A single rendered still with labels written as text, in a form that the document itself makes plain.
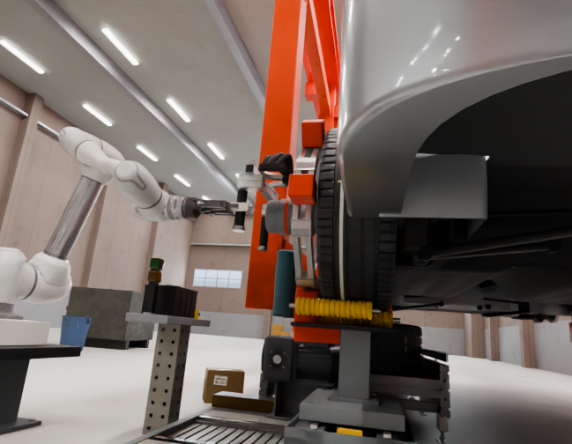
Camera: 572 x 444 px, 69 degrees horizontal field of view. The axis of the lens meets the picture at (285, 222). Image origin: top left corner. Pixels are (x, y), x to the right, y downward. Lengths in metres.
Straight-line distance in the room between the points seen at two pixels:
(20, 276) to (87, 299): 4.84
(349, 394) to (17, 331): 1.24
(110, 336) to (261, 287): 4.75
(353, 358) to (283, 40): 1.78
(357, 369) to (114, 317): 5.39
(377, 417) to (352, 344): 0.26
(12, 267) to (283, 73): 1.59
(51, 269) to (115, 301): 4.58
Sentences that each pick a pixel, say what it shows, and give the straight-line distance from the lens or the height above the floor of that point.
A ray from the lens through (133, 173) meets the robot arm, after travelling 1.41.
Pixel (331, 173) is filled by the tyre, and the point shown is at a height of 0.90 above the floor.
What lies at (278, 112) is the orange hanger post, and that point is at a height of 1.55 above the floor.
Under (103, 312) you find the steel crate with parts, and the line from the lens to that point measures 6.66.
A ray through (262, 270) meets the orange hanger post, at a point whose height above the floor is 0.70.
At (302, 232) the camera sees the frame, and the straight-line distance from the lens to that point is 1.30.
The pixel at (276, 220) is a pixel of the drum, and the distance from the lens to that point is 1.55.
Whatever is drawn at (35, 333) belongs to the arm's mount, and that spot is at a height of 0.34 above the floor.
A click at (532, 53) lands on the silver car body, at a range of 0.66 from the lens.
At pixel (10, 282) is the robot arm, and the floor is 0.53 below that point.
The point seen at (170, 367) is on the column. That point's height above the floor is 0.25.
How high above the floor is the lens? 0.43
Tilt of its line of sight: 15 degrees up
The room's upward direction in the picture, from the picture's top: 4 degrees clockwise
